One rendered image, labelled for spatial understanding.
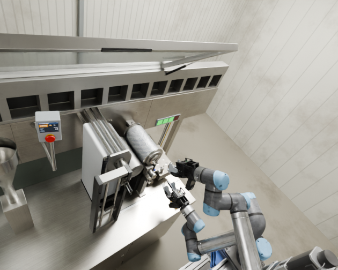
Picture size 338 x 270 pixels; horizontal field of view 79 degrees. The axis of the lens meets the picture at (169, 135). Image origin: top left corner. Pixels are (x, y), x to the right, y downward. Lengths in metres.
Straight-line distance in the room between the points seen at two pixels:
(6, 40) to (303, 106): 3.20
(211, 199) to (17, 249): 1.02
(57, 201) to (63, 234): 0.21
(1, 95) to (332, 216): 3.70
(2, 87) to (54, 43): 0.53
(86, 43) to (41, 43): 0.10
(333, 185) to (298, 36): 2.01
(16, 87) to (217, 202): 0.96
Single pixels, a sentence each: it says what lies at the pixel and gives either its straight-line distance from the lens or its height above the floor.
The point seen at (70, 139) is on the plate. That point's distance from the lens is 1.34.
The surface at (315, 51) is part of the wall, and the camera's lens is 3.30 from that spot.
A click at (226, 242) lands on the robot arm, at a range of 1.27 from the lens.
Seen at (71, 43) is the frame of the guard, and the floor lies 1.99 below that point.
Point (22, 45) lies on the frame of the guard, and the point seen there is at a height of 1.99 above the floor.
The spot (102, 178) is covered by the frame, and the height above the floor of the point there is 1.44.
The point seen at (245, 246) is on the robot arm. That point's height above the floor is 1.47.
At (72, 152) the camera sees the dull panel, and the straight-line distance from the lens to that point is 1.44.
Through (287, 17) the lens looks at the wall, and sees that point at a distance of 3.50.
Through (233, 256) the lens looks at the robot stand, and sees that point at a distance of 1.74.
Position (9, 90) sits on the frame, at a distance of 1.06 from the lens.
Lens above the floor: 2.22
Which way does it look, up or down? 41 degrees down
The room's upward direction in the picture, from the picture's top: 23 degrees clockwise
